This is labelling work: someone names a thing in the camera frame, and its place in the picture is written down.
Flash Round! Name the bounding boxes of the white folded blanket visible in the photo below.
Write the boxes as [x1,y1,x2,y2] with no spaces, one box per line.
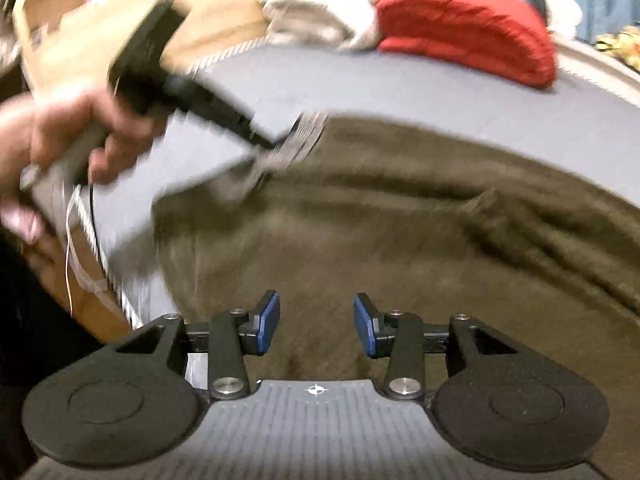
[257,0,401,52]

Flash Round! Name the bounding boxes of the person's dark clothing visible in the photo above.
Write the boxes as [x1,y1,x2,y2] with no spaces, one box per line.
[0,232,118,480]

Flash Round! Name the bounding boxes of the brown cardboard box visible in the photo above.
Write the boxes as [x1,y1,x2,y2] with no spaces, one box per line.
[11,0,273,98]

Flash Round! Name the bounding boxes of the white cord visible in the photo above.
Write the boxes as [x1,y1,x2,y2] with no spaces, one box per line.
[64,185,83,317]

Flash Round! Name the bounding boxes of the yellow long-limbed plush toy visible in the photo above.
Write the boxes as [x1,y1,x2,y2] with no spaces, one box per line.
[595,30,640,69]

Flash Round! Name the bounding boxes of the olive corduroy pants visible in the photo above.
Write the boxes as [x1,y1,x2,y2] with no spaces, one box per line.
[150,112,640,466]

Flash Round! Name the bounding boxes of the red folded quilt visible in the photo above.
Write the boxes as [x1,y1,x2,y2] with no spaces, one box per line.
[375,0,560,92]

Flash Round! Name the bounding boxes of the person's left hand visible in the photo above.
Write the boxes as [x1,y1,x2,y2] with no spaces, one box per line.
[0,91,167,245]

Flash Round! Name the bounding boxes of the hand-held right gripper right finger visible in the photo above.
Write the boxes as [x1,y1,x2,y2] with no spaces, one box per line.
[352,292,523,402]

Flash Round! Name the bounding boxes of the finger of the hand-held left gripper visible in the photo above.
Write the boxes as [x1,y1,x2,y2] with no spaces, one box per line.
[215,102,293,155]

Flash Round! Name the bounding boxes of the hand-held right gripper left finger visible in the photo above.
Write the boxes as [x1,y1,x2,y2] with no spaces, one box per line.
[112,290,281,402]

